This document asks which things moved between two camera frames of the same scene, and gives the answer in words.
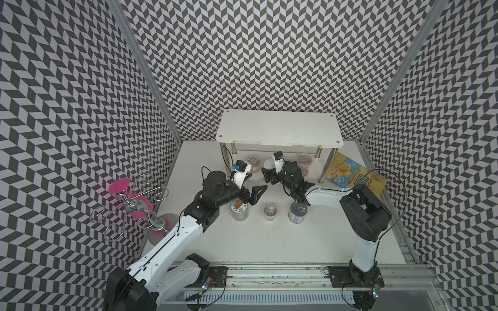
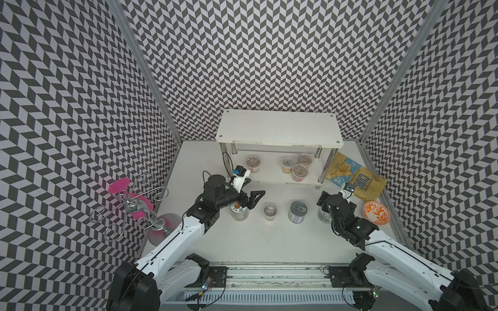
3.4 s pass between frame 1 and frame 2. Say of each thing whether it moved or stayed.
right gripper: moved
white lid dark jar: moved
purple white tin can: stayed
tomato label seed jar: stayed
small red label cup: stayed
